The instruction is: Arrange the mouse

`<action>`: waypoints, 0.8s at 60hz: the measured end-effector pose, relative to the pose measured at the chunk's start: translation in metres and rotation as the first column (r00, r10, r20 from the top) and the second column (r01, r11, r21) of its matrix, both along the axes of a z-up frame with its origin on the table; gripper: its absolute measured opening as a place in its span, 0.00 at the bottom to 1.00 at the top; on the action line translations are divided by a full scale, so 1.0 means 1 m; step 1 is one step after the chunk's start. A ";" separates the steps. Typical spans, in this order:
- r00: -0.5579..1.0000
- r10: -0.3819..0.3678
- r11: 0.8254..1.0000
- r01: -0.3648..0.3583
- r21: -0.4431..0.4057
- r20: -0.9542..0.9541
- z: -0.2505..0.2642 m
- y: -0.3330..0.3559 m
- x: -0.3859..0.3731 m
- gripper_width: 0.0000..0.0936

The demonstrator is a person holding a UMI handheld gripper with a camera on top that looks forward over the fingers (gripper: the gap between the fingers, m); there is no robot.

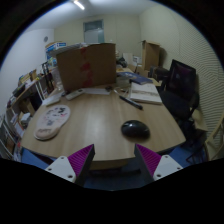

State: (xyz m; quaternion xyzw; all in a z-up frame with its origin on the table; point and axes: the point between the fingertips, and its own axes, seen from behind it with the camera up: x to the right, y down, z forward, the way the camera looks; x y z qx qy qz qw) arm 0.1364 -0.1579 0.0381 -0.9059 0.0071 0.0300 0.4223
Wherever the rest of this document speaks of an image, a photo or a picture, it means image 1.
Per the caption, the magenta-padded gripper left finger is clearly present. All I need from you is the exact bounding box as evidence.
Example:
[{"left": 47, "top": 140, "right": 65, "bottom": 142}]
[{"left": 44, "top": 143, "right": 96, "bottom": 188}]

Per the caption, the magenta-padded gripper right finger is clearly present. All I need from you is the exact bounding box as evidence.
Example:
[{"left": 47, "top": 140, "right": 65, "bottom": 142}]
[{"left": 133, "top": 143, "right": 184, "bottom": 184}]

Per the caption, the black computer mouse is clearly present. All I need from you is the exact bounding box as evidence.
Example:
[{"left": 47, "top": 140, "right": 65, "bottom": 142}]
[{"left": 120, "top": 119, "right": 151, "bottom": 139}]

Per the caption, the white printed mouse pad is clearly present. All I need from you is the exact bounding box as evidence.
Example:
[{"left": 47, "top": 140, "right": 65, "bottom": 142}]
[{"left": 33, "top": 104, "right": 72, "bottom": 141}]

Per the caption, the flat white box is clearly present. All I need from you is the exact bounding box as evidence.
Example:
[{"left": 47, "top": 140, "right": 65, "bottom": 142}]
[{"left": 42, "top": 94, "right": 63, "bottom": 107}]

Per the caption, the black office chair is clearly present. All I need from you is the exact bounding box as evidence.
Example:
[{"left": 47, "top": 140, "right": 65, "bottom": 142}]
[{"left": 159, "top": 59, "right": 201, "bottom": 148}]

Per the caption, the black marker pen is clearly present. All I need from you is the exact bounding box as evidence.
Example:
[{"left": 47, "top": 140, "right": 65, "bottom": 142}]
[{"left": 118, "top": 95, "right": 144, "bottom": 111}]

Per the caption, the white book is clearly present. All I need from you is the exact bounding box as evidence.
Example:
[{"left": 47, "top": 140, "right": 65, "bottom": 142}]
[{"left": 128, "top": 82, "right": 163, "bottom": 106}]

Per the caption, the wooden shelf unit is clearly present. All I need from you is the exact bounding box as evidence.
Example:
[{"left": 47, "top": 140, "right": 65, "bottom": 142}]
[{"left": 0, "top": 68, "right": 56, "bottom": 161}]

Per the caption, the blue book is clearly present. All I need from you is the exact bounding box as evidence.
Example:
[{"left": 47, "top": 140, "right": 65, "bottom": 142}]
[{"left": 117, "top": 71, "right": 154, "bottom": 86}]

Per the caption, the large brown cardboard box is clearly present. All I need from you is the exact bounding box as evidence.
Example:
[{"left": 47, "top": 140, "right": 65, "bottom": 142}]
[{"left": 55, "top": 42, "right": 118, "bottom": 93}]

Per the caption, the tall open cardboard box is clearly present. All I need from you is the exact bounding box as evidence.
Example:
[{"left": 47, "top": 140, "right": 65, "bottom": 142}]
[{"left": 141, "top": 39, "right": 161, "bottom": 71}]

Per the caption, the blue white display cabinet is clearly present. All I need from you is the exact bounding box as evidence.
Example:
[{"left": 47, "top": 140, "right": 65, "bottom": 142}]
[{"left": 44, "top": 41, "right": 68, "bottom": 69}]

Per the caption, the paper stack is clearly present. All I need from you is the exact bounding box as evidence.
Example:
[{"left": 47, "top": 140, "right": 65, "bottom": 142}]
[{"left": 54, "top": 42, "right": 88, "bottom": 56}]

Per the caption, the grey door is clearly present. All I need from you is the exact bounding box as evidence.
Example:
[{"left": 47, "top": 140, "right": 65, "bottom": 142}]
[{"left": 83, "top": 19, "right": 105, "bottom": 44}]

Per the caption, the ceiling light tube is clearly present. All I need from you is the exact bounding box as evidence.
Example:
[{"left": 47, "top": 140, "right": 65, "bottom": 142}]
[{"left": 73, "top": 0, "right": 86, "bottom": 11}]

